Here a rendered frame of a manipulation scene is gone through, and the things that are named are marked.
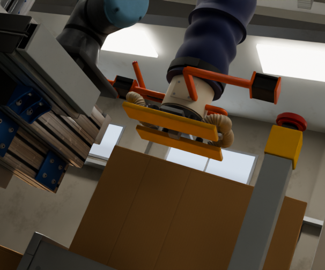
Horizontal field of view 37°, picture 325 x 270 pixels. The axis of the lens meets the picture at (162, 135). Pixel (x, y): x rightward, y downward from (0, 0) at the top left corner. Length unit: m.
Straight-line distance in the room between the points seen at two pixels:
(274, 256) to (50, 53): 0.78
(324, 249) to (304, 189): 5.26
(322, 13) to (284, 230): 3.02
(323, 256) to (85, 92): 1.70
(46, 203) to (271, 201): 8.27
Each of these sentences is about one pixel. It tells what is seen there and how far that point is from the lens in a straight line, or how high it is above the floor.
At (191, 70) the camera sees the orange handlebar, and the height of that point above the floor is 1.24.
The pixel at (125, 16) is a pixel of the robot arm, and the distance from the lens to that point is 1.25.
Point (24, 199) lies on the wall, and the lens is 9.50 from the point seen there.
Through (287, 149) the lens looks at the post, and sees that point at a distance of 1.08.
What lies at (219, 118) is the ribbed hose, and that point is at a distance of 1.63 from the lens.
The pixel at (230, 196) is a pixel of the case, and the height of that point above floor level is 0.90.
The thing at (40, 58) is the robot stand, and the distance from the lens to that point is 0.99.
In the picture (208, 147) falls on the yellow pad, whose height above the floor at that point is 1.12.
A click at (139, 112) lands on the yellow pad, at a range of 1.67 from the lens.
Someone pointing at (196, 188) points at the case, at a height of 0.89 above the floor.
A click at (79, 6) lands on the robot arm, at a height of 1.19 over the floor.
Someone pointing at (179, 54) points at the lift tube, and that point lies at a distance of 1.82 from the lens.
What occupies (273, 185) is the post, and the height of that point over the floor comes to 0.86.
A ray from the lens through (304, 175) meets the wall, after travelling 7.84.
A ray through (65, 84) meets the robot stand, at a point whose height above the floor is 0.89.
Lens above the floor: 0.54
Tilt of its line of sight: 19 degrees up
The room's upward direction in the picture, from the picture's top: 22 degrees clockwise
